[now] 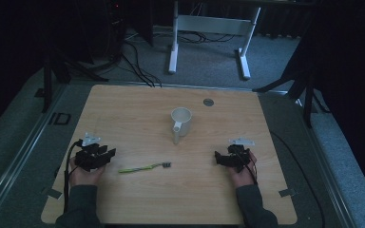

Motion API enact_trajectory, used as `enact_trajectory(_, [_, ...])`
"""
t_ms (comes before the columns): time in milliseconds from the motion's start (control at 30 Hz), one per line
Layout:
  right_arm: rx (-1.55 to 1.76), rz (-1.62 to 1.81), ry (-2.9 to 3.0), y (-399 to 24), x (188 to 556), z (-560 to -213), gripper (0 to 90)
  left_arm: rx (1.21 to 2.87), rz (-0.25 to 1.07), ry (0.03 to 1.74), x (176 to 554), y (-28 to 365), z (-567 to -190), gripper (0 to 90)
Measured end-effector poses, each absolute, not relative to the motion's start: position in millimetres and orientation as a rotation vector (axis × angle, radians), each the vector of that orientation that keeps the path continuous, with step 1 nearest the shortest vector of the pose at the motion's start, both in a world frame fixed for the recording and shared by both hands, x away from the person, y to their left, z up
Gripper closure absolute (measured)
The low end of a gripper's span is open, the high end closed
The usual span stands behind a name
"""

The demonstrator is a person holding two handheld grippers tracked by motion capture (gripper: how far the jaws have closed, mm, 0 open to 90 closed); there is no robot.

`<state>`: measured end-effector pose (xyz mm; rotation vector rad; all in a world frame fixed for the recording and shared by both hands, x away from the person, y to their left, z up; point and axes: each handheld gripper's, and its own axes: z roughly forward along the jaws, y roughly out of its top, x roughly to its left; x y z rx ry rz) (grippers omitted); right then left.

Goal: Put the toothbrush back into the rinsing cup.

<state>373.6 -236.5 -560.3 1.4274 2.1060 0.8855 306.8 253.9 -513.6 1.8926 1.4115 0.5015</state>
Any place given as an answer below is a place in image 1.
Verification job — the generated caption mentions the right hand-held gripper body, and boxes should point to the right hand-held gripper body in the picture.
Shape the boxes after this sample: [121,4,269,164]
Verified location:
[226,136,256,174]

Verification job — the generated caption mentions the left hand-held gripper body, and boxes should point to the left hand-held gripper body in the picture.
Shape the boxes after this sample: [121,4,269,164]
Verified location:
[74,132,106,173]

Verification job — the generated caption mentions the green toothbrush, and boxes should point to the green toothbrush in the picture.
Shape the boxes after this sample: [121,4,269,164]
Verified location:
[117,161,172,175]

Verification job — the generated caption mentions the white cup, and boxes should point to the white cup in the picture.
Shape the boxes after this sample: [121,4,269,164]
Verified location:
[170,106,193,145]

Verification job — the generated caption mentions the person's left hand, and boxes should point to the person's left hand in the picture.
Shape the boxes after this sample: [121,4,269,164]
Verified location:
[68,156,106,188]

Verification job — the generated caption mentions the person's right hand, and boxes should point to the person's right hand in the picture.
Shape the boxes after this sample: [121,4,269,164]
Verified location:
[227,151,258,189]

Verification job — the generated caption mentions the grey tape piece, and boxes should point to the grey tape piece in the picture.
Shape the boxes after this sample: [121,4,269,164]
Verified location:
[278,188,298,199]
[41,186,64,200]

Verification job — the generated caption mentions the black tripod stand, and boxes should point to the black tripod stand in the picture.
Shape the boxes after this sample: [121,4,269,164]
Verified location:
[33,44,109,114]
[252,60,331,129]

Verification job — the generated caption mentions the black computer tower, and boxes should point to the black computer tower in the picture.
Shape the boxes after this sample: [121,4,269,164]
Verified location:
[104,0,128,63]

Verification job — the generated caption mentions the right hand-held gripper black cable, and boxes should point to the right hand-held gripper black cable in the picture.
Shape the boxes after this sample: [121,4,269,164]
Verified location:
[234,148,259,185]

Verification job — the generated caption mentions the hand-held gripper black cable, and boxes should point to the hand-held gripper black cable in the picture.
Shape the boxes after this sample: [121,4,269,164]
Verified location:
[63,140,84,215]
[234,148,259,185]

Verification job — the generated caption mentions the left hand-held gripper black cable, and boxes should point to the left hand-held gripper black cable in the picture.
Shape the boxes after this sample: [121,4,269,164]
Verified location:
[63,140,84,215]

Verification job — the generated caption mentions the long black cable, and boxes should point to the long black cable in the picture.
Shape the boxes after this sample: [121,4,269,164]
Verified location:
[268,130,327,228]

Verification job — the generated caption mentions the metal floor rail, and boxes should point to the metal floor rail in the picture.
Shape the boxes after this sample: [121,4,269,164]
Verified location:
[293,94,359,228]
[0,83,69,219]

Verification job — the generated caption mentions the black floor cables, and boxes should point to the black floor cables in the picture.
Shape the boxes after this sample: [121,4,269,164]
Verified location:
[119,29,163,88]

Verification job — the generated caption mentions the white metal desk frame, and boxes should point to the white metal desk frame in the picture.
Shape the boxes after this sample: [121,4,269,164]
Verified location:
[167,0,262,81]

